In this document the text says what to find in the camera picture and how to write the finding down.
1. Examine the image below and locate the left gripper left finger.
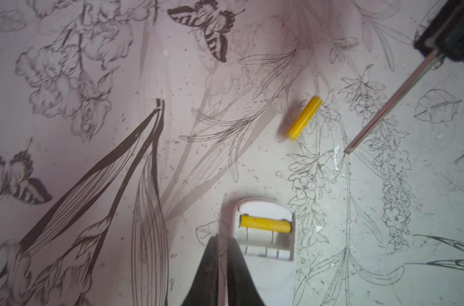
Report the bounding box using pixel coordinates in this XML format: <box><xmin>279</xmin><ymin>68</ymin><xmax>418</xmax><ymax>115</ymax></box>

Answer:
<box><xmin>182</xmin><ymin>237</ymin><xmax>219</xmax><ymax>306</ymax></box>

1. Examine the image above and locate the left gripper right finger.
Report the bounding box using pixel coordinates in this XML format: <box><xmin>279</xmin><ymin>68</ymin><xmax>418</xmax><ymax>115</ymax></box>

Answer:
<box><xmin>227</xmin><ymin>238</ymin><xmax>265</xmax><ymax>306</ymax></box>

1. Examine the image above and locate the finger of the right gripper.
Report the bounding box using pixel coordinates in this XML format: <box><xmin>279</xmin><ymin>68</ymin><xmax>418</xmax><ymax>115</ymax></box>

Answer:
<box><xmin>414</xmin><ymin>1</ymin><xmax>464</xmax><ymax>61</ymax></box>

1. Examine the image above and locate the thin grey screwdriver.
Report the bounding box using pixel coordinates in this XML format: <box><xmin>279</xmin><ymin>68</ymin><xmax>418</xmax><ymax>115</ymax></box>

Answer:
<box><xmin>344</xmin><ymin>48</ymin><xmax>443</xmax><ymax>154</ymax></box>

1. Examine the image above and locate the yellow battery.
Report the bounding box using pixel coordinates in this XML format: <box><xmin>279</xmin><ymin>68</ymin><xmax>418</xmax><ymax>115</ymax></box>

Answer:
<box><xmin>240</xmin><ymin>214</ymin><xmax>292</xmax><ymax>233</ymax></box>
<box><xmin>287</xmin><ymin>96</ymin><xmax>323</xmax><ymax>140</ymax></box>

